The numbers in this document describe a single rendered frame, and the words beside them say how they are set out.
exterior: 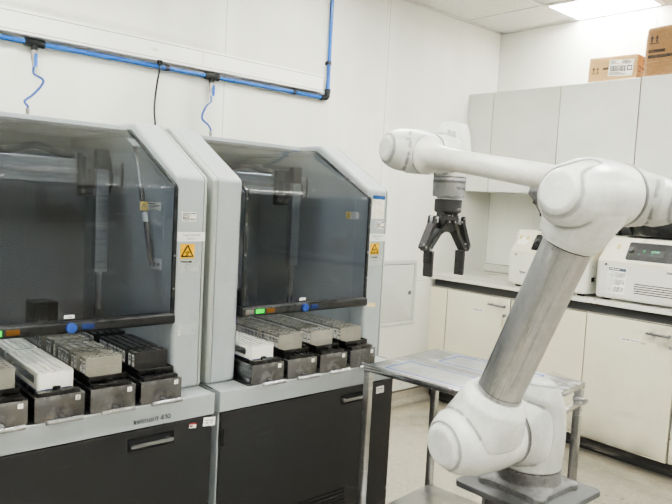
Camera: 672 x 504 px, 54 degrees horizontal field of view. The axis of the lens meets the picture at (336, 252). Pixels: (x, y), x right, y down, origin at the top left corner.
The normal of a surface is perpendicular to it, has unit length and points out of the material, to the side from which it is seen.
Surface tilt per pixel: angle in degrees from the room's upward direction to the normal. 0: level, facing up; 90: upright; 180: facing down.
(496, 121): 90
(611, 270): 90
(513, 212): 90
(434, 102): 90
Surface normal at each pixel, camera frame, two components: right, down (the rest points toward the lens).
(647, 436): -0.76, 0.01
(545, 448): 0.49, 0.18
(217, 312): 0.66, 0.09
